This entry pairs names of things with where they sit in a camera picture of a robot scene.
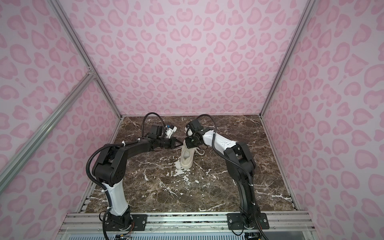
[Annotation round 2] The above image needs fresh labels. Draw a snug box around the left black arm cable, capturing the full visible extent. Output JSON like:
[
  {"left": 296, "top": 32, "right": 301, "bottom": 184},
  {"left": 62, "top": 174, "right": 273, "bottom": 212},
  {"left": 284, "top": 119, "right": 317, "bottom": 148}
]
[{"left": 141, "top": 112, "right": 166, "bottom": 139}]

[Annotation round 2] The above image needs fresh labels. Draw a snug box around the left diagonal aluminium strut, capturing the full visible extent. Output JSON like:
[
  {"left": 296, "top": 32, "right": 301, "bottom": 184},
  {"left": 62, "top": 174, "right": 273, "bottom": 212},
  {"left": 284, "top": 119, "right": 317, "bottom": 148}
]
[{"left": 1, "top": 71, "right": 95, "bottom": 193}]

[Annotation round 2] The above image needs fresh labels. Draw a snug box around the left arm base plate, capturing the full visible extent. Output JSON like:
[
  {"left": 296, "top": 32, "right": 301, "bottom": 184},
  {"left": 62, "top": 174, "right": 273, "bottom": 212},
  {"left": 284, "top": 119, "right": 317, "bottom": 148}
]
[{"left": 105, "top": 214, "right": 148, "bottom": 232}]

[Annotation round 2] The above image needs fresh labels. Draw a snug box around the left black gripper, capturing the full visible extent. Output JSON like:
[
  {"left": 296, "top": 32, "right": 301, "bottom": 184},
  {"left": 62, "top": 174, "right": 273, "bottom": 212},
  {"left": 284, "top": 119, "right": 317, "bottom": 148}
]
[{"left": 156, "top": 137, "right": 183, "bottom": 149}]

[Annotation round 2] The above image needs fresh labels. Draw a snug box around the white shoelace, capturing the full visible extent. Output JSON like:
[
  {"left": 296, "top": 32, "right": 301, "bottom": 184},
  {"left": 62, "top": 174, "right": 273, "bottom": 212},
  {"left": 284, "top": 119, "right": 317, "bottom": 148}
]
[{"left": 195, "top": 148, "right": 205, "bottom": 156}]

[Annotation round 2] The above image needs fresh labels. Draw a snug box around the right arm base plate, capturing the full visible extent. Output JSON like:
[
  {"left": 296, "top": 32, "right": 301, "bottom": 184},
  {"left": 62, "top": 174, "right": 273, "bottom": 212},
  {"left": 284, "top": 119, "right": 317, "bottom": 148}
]
[{"left": 227, "top": 213, "right": 270, "bottom": 230}]

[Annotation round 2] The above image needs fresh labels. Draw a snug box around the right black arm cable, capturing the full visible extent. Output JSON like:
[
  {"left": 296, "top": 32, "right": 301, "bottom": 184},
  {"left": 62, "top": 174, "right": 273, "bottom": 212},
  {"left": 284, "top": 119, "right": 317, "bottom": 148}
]
[{"left": 196, "top": 113, "right": 256, "bottom": 187}]

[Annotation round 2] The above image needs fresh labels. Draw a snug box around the right rear aluminium post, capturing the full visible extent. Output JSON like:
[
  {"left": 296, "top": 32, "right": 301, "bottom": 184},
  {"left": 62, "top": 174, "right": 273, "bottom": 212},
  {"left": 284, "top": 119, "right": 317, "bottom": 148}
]
[{"left": 259, "top": 0, "right": 319, "bottom": 119}]

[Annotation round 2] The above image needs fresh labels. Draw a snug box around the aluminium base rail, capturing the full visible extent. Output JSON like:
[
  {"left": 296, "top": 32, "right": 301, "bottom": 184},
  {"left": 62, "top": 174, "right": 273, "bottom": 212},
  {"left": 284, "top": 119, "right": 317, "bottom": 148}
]
[{"left": 56, "top": 211, "right": 319, "bottom": 240}]

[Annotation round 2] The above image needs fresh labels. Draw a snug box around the aluminium post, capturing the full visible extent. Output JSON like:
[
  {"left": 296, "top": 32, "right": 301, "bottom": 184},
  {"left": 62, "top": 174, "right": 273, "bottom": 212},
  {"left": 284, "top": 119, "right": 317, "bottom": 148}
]
[
  {"left": 259, "top": 0, "right": 319, "bottom": 119},
  {"left": 47, "top": 0, "right": 123, "bottom": 119}
]

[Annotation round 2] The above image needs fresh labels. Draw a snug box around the cream white sneaker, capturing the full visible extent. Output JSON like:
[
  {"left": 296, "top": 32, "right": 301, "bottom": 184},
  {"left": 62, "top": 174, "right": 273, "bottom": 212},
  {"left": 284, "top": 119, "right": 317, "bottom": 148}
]
[{"left": 180, "top": 145, "right": 195, "bottom": 169}]

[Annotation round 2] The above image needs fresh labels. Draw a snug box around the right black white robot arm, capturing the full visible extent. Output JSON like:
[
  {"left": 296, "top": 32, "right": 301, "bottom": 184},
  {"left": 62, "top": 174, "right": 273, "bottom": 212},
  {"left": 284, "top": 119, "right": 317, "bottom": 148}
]
[{"left": 185, "top": 128, "right": 261, "bottom": 229}]

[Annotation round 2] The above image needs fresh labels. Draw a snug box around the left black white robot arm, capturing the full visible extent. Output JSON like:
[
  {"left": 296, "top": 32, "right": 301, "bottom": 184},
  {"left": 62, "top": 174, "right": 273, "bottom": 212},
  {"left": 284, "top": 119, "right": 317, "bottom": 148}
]
[{"left": 86, "top": 125, "right": 183, "bottom": 237}]

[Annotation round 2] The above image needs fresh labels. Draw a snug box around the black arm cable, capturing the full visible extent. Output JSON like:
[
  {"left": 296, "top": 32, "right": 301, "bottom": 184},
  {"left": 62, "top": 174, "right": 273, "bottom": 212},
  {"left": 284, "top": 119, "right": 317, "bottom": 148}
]
[
  {"left": 196, "top": 113, "right": 256, "bottom": 187},
  {"left": 141, "top": 112, "right": 166, "bottom": 139}
]

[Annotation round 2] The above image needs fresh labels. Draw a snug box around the left rear aluminium post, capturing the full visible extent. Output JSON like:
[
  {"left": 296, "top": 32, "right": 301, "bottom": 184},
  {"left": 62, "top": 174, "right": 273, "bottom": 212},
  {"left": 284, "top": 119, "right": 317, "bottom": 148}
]
[{"left": 47, "top": 0, "right": 123, "bottom": 119}]

